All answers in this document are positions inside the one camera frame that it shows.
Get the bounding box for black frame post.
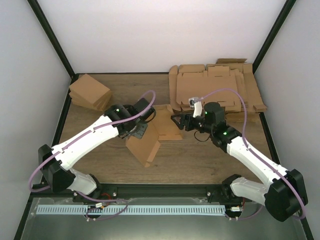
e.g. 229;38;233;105
26;0;77;78
252;0;296;74

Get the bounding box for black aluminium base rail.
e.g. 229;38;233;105
31;183;243;204

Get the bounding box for stack of folded cardboard boxes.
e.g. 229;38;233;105
69;74;112;112

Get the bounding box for light blue slotted cable duct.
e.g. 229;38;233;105
36;204;226;216

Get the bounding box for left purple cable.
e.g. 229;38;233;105
28;89;157;193

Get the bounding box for black frame post right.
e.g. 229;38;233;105
252;0;296;74

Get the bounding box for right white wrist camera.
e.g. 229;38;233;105
188;97;203;118

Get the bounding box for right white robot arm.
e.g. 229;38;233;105
171;102;308;222

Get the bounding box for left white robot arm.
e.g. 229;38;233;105
38;98;156;202

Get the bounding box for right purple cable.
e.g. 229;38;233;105
198;87;307;221

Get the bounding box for purple cable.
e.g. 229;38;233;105
28;89;157;193
198;87;307;221

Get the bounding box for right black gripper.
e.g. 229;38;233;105
171;112;214;134

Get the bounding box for brown cardboard box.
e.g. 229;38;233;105
125;104;183;168

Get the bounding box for black frame post left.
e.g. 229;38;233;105
26;0;77;78

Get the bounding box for pile of flat cardboard blanks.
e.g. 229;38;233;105
168;58;267;114

